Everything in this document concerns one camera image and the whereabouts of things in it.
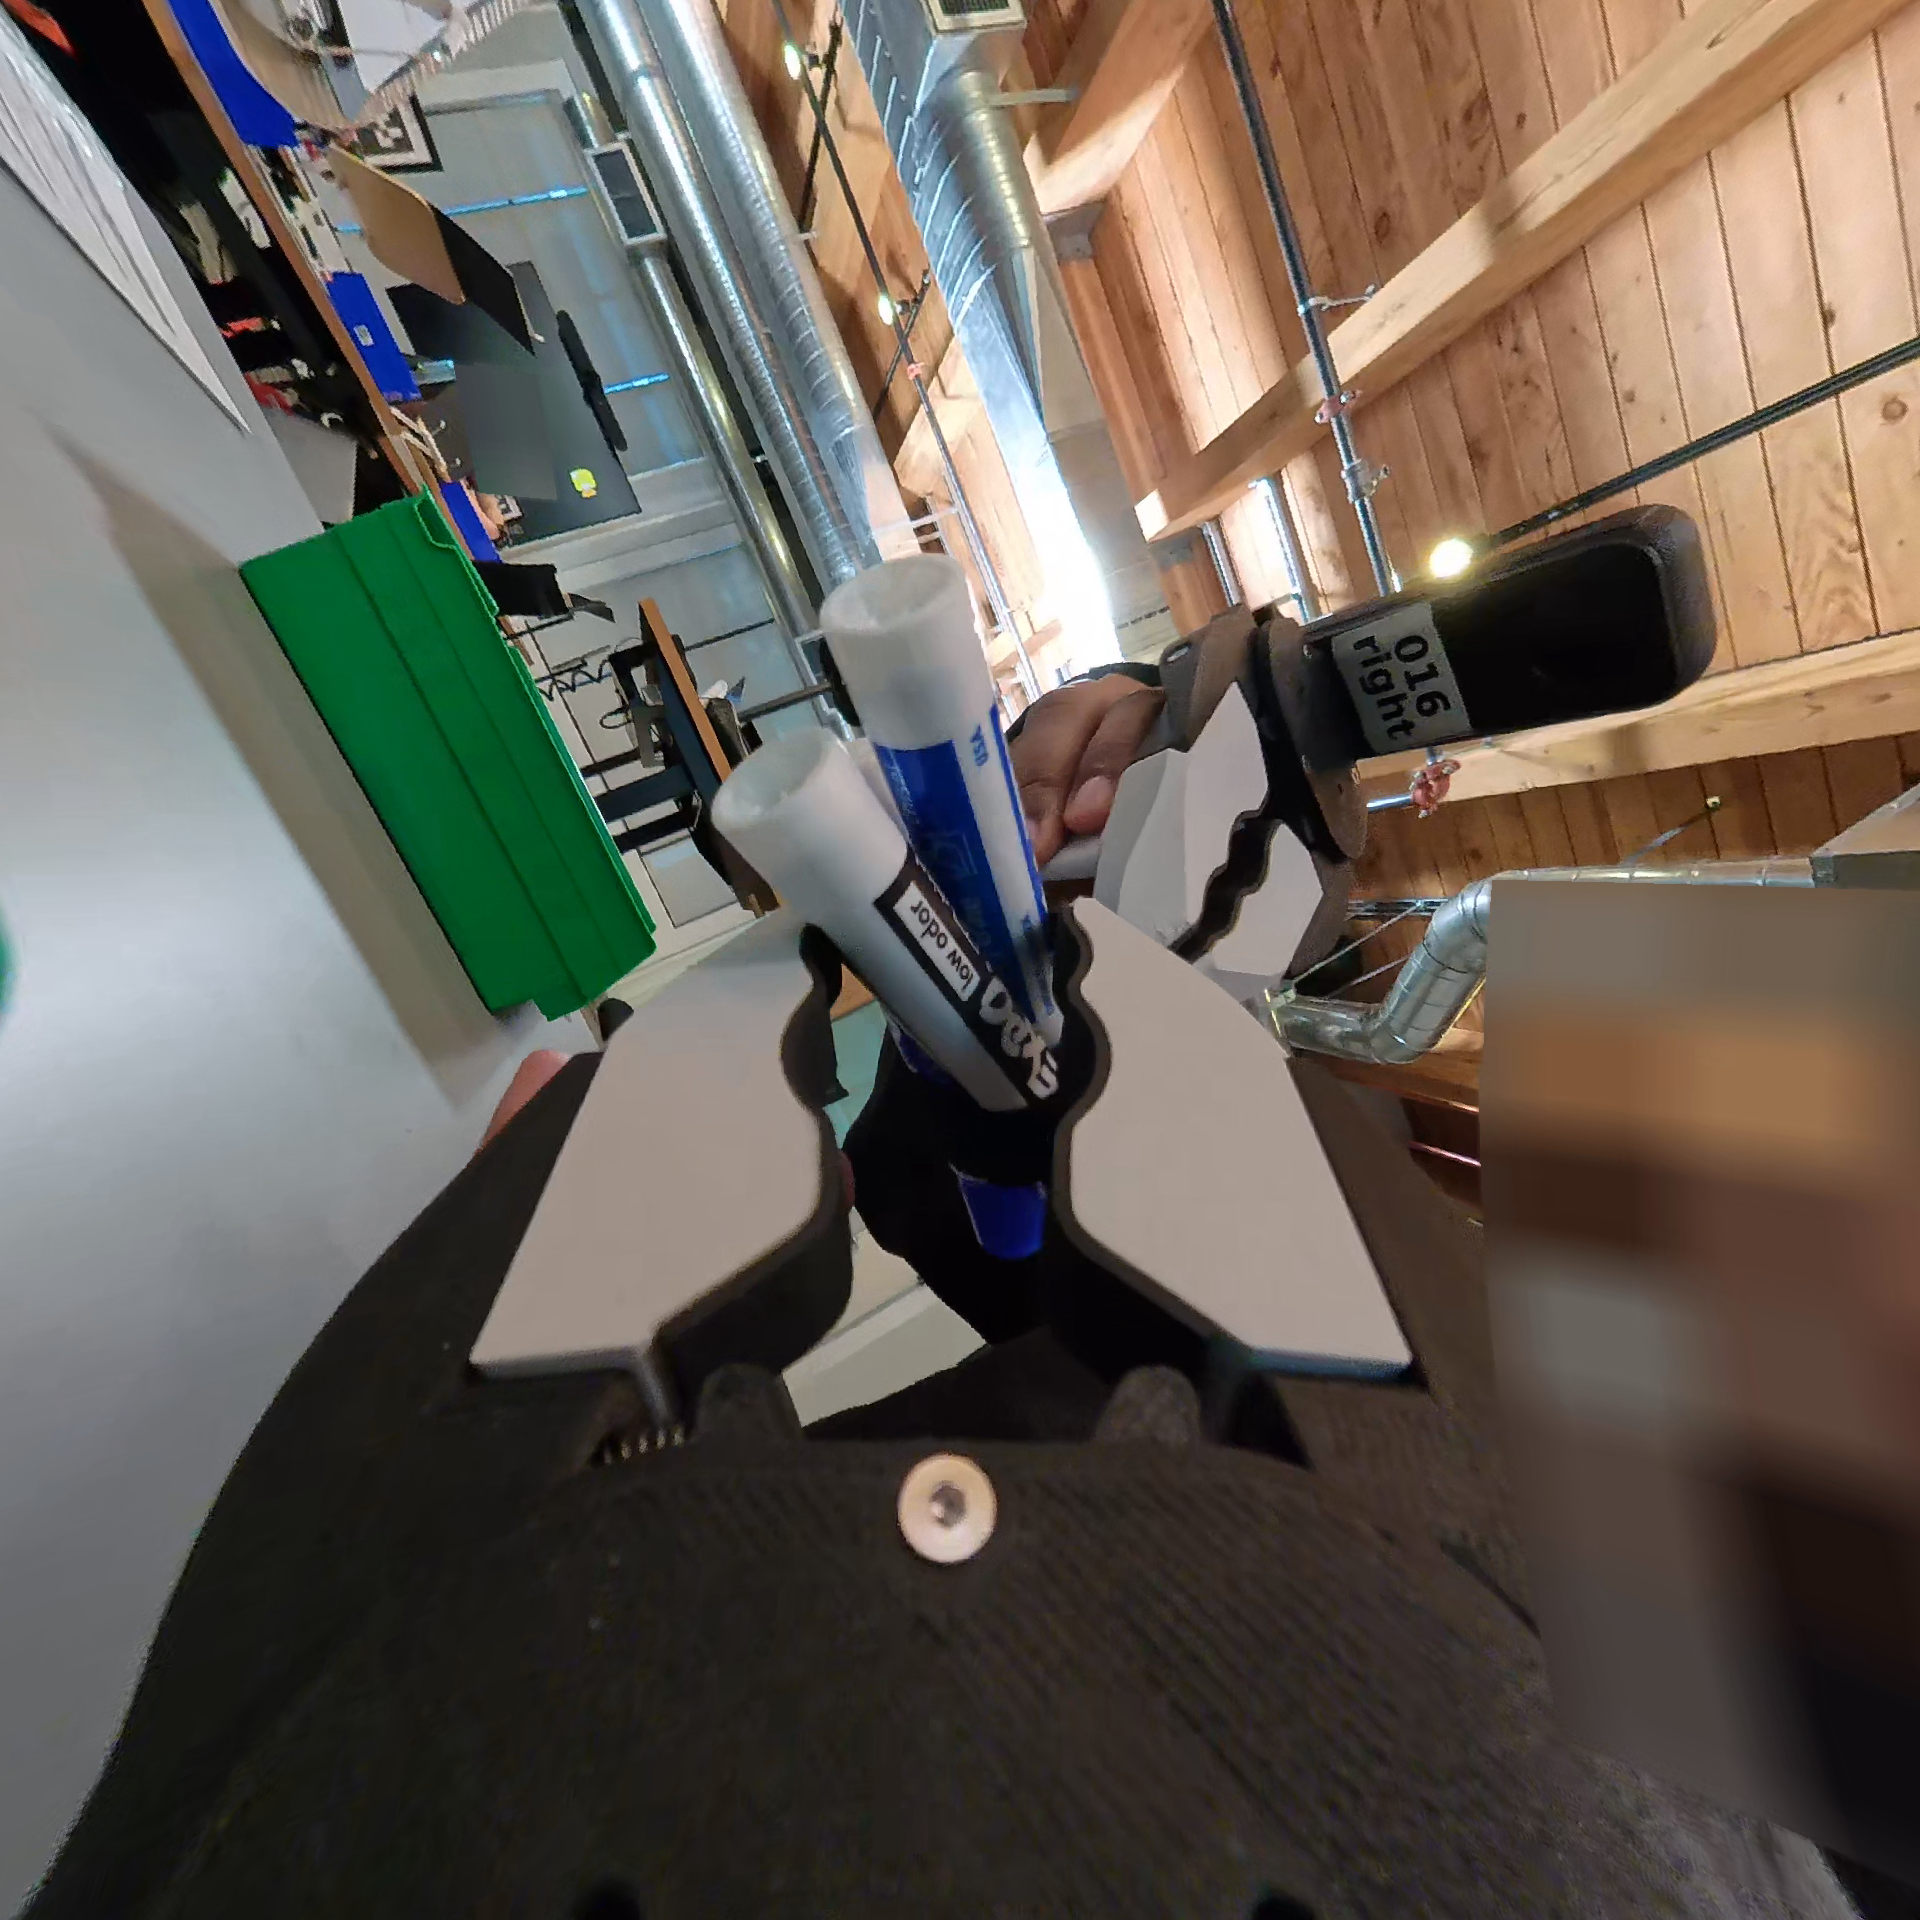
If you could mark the laminated paper sheet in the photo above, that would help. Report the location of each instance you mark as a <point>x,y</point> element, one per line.
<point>103,255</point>

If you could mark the black dry erase marker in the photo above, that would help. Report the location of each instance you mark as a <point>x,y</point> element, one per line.
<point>841,857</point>

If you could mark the bent silver duct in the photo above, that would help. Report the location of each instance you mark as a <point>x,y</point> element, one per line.
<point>1427,974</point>

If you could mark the ceiling vent grille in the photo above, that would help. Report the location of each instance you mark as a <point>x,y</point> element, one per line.
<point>630,196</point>

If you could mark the narrow wooden table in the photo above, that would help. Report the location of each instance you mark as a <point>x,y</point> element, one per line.
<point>676,717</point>

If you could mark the grey desk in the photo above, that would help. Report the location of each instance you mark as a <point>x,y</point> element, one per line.
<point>152,904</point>

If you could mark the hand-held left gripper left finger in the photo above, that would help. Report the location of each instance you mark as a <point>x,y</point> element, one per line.
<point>676,1199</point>

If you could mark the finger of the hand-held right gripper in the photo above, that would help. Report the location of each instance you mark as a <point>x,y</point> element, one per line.
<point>1191,814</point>
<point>1283,935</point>

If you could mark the silver spiral duct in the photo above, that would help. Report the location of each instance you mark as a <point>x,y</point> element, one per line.
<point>716,438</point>
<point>750,273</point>

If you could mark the person's right hand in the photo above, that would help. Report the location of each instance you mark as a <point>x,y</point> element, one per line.
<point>1079,757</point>

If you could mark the large sheet metal duct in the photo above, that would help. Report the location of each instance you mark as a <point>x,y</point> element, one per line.
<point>992,301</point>

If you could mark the green plastic bin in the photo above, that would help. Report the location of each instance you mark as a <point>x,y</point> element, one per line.
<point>451,764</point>

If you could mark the blue plastic bin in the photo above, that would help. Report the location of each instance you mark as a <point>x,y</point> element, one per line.
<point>230,72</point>
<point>374,335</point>

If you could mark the black panel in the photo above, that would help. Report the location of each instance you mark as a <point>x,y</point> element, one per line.
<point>527,407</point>

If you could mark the ceiling lamp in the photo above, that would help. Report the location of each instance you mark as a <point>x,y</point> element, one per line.
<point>1450,556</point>

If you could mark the long metal ceiling pipe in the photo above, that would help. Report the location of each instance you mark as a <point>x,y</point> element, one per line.
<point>1308,301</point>

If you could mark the long wooden table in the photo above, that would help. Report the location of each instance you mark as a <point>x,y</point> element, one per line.
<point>300,273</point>

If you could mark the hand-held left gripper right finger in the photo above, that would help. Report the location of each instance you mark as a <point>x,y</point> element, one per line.
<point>1215,1186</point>

